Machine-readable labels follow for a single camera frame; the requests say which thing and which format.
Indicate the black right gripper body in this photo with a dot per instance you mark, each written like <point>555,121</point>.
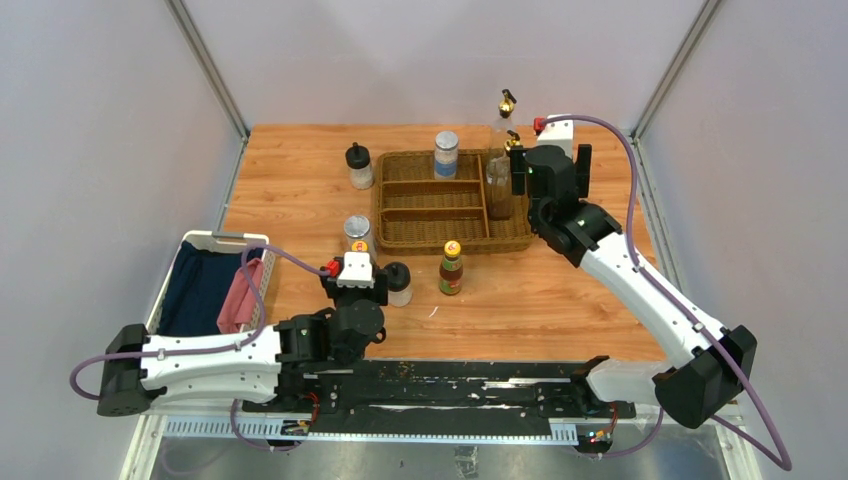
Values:
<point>583,170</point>

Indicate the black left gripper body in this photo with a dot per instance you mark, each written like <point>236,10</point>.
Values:
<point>343,295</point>

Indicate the sauce bottle yellow cap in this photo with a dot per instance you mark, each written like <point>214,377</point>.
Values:
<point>451,269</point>
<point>360,246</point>

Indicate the oil bottle with brown residue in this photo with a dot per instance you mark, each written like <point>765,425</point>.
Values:
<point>498,174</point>

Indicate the silver-lid shaker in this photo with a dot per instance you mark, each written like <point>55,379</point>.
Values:
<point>445,155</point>
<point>359,227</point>

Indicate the clear oil bottle gold spout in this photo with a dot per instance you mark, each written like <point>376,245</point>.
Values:
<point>503,124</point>

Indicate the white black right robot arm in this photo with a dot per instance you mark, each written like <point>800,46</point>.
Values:
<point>706,362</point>

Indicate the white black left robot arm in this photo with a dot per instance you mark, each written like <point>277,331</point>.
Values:
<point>269,364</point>

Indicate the black-lid spice jar front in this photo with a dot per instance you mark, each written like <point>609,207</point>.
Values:
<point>398,284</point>

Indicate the black-lid spice jar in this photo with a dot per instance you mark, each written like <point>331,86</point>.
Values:
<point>398,284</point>
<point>358,160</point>

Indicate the pink cloth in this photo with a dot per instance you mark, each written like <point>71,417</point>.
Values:
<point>238,307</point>

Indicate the black-lid spice jar rear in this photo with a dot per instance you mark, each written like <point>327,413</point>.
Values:
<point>358,160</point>

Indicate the wicker divided tray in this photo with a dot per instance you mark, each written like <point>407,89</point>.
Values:
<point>416,214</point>

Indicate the white laundry basket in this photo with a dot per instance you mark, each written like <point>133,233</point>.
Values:
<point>219,242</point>

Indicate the navy blue cloth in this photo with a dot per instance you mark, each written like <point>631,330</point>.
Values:
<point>198,285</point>

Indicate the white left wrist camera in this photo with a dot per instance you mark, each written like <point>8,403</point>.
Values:
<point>352,270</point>

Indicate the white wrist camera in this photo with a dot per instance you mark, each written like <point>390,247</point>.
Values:
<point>352,270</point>
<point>551,131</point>

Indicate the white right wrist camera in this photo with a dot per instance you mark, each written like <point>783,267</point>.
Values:
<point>551,131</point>

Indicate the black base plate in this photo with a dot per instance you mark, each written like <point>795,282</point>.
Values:
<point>442,398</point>

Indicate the aluminium frame post right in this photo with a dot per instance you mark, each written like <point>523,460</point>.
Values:
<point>698,28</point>

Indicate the aluminium frame post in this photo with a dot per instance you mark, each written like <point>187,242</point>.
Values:
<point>194,39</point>
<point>698,28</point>

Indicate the aluminium frame post left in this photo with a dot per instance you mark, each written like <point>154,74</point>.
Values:
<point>194,39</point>

